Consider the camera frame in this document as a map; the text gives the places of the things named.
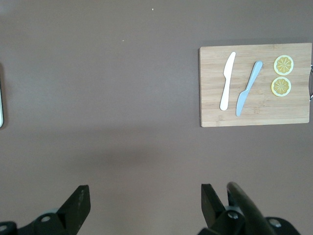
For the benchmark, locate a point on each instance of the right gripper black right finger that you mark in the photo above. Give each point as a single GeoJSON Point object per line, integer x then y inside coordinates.
{"type": "Point", "coordinates": [212, 210]}

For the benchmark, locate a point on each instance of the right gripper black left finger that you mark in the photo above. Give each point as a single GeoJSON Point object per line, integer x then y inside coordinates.
{"type": "Point", "coordinates": [73, 210]}

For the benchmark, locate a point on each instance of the wooden cutting board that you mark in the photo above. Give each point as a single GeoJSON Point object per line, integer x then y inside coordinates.
{"type": "Point", "coordinates": [256, 110]}

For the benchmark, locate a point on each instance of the light blue plastic knife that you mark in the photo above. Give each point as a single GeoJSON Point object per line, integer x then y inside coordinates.
{"type": "Point", "coordinates": [249, 85]}

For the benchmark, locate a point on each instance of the white plastic knife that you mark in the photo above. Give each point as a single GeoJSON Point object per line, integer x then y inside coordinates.
{"type": "Point", "coordinates": [227, 80]}

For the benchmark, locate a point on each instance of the white tray with bear print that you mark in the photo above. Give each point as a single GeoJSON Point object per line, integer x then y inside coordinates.
{"type": "Point", "coordinates": [1, 98]}

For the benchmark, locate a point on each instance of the yellow lemon slice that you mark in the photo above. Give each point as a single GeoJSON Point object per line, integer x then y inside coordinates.
{"type": "Point", "coordinates": [283, 65]}
{"type": "Point", "coordinates": [280, 86]}

